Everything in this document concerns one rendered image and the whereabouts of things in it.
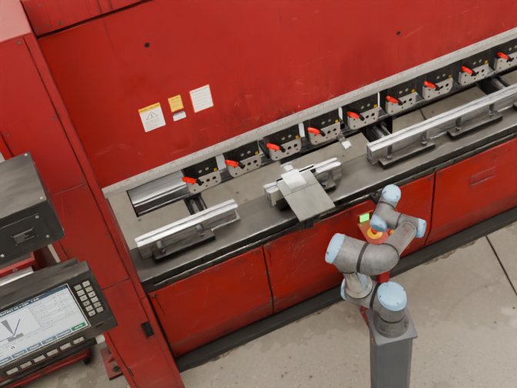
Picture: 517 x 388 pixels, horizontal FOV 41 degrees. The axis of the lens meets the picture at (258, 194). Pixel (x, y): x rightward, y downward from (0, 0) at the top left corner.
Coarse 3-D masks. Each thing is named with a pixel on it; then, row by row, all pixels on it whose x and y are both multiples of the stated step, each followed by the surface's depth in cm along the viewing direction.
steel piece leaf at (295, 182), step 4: (296, 172) 336; (288, 176) 335; (292, 176) 335; (296, 176) 334; (300, 176) 334; (288, 180) 333; (292, 180) 333; (296, 180) 333; (300, 180) 332; (304, 180) 332; (288, 184) 332; (292, 184) 331; (296, 184) 331; (300, 184) 331; (304, 184) 328; (308, 184) 328; (292, 188) 330; (296, 188) 327; (300, 188) 328
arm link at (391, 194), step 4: (384, 188) 290; (388, 188) 289; (392, 188) 289; (396, 188) 289; (384, 192) 289; (388, 192) 288; (392, 192) 288; (396, 192) 288; (400, 192) 289; (384, 196) 289; (388, 196) 287; (392, 196) 287; (396, 196) 288; (400, 196) 291; (380, 200) 291; (384, 200) 289; (388, 200) 288; (392, 200) 288; (396, 200) 289; (392, 204) 289; (396, 204) 291
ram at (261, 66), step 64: (192, 0) 248; (256, 0) 259; (320, 0) 271; (384, 0) 283; (448, 0) 297; (512, 0) 313; (64, 64) 244; (128, 64) 255; (192, 64) 266; (256, 64) 278; (320, 64) 292; (384, 64) 307; (448, 64) 323; (128, 128) 274; (192, 128) 287; (256, 128) 301
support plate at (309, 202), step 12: (312, 180) 332; (288, 192) 328; (300, 192) 327; (312, 192) 326; (324, 192) 325; (300, 204) 322; (312, 204) 322; (324, 204) 321; (300, 216) 317; (312, 216) 318
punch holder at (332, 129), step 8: (328, 112) 312; (336, 112) 314; (312, 120) 311; (320, 120) 313; (328, 120) 315; (304, 128) 323; (320, 128) 317; (328, 128) 318; (336, 128) 321; (312, 136) 318; (320, 136) 320; (328, 136) 322; (336, 136) 324
